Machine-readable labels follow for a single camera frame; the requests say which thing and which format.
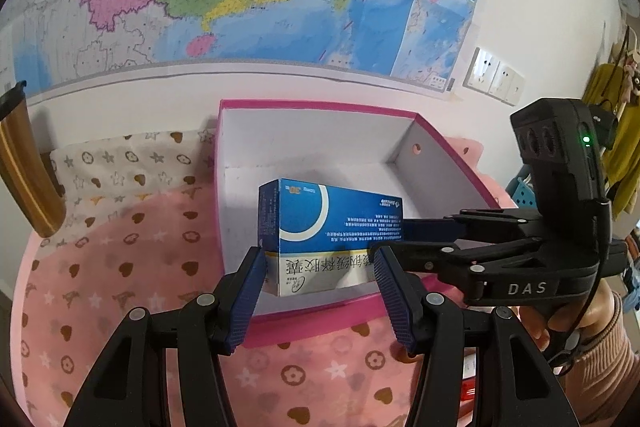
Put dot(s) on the white wall socket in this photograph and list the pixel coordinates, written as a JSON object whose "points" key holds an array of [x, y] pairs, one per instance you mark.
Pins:
{"points": [[502, 82], [480, 69]]}

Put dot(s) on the blue white medicine box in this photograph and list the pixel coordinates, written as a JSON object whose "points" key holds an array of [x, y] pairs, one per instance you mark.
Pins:
{"points": [[320, 232]]}

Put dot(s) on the red white packet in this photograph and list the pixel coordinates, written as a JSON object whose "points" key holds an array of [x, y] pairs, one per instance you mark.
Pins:
{"points": [[469, 382]]}

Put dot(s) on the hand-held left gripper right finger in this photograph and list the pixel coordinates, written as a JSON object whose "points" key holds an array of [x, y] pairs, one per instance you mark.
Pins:
{"points": [[395, 302]]}

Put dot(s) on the pink cardboard box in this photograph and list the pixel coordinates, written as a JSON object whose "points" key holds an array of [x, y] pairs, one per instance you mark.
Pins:
{"points": [[310, 142]]}

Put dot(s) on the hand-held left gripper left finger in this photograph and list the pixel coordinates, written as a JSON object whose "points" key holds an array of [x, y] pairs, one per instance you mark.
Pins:
{"points": [[245, 302]]}

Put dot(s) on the white wall switch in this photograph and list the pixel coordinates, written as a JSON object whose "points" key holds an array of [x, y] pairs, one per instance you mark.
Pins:
{"points": [[518, 89]]}

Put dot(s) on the pink printed blanket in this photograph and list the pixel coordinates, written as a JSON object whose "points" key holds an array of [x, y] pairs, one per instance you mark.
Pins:
{"points": [[125, 267]]}

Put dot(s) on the person's right forearm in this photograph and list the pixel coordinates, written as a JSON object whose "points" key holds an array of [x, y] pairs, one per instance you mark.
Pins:
{"points": [[610, 372]]}

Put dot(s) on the gold thermos bottle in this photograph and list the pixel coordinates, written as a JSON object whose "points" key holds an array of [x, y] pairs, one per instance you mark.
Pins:
{"points": [[25, 167]]}

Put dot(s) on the yellow hanging clothing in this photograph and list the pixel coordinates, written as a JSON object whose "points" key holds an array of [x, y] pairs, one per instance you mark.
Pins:
{"points": [[620, 147]]}

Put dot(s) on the person's right hand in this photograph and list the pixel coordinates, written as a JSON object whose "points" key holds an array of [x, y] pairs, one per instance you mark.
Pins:
{"points": [[592, 312]]}

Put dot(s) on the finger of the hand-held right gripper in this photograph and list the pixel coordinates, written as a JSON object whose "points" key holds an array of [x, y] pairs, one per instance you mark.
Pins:
{"points": [[470, 222], [440, 257]]}

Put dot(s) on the blue plastic basket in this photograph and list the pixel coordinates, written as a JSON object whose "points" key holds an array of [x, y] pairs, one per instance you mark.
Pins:
{"points": [[520, 193]]}

